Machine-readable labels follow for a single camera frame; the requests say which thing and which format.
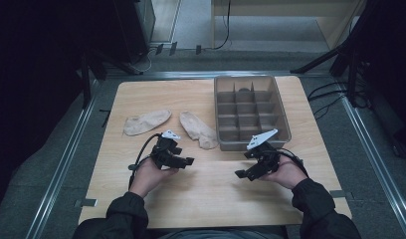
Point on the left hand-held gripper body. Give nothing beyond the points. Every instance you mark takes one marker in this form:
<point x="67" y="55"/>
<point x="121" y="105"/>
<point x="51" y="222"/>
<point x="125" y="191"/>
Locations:
<point x="162" y="151"/>

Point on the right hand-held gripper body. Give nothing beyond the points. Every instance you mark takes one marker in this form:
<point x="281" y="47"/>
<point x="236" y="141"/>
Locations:
<point x="267" y="157"/>

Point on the beige ankle sock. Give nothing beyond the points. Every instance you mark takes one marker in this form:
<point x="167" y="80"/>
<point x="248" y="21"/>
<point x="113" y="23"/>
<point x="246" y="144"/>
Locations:
<point x="146" y="122"/>
<point x="197" y="129"/>

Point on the grey divided storage box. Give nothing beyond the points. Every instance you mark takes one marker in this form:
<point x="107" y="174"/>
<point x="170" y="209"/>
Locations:
<point x="245" y="108"/>

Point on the person's right hand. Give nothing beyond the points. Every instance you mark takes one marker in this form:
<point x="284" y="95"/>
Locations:
<point x="289" y="174"/>

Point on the person's left hand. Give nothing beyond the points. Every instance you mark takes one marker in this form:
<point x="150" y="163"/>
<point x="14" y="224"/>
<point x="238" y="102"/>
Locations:
<point x="146" y="179"/>

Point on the small dark object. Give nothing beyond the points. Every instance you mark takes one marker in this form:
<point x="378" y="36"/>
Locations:
<point x="244" y="89"/>

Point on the grey tape strip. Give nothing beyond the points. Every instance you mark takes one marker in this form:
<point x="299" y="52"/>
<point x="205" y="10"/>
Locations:
<point x="86" y="202"/>
<point x="340" y="194"/>

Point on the black metal stand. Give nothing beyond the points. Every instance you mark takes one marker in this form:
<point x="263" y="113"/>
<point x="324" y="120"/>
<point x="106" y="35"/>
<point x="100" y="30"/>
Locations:
<point x="86" y="79"/>

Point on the dark cabinet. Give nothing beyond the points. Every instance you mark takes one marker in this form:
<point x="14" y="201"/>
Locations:
<point x="133" y="26"/>

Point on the black tripod stand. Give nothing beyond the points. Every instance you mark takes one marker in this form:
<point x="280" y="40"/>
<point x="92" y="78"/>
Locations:
<point x="350" y="46"/>

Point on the light wooden shelf unit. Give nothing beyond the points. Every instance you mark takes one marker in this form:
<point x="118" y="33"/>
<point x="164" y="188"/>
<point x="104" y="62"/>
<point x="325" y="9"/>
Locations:
<point x="290" y="10"/>

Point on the metal floor rail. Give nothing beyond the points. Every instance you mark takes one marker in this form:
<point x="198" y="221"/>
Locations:
<point x="376" y="159"/>
<point x="61" y="166"/>

